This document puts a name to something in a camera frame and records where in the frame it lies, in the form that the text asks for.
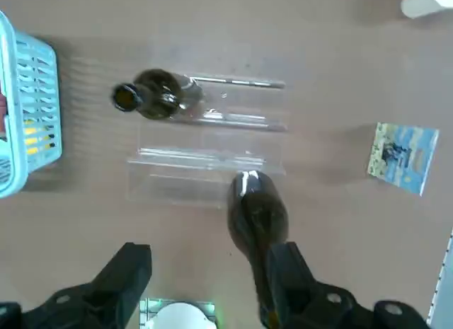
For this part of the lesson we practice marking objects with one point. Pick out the square-shouldered brown wine bottle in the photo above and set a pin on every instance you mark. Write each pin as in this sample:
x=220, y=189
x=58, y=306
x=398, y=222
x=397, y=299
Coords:
x=159, y=95

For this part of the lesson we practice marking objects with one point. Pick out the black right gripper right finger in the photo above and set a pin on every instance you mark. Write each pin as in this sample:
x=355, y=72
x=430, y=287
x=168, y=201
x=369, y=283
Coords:
x=304, y=307

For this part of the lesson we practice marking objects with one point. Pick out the red cola bottle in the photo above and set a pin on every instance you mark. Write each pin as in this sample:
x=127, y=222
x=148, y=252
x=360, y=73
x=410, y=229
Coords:
x=2, y=127

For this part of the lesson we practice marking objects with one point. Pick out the light blue plastic basket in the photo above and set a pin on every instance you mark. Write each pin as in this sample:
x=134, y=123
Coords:
x=35, y=42

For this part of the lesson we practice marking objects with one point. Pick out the clear acrylic stepped shelf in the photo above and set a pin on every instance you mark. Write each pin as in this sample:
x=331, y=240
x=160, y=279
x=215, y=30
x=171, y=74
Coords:
x=230, y=102

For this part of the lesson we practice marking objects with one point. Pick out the small yellow item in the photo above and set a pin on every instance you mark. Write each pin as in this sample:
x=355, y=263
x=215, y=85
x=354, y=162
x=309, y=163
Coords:
x=32, y=150

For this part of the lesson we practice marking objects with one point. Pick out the sloped-shoulder brown wine bottle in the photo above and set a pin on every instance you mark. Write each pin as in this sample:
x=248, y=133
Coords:
x=255, y=208

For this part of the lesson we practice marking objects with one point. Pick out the blue printed paper bag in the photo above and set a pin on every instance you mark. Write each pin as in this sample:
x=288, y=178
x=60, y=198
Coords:
x=403, y=155

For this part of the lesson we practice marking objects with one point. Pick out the white paper cup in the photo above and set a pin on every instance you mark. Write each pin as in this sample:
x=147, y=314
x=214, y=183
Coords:
x=424, y=3

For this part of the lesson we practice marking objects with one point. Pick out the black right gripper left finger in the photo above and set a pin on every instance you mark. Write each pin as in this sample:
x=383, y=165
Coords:
x=106, y=300

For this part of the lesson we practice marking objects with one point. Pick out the aluminium table edge rail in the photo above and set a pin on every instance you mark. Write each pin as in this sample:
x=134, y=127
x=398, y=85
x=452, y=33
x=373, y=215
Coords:
x=440, y=290

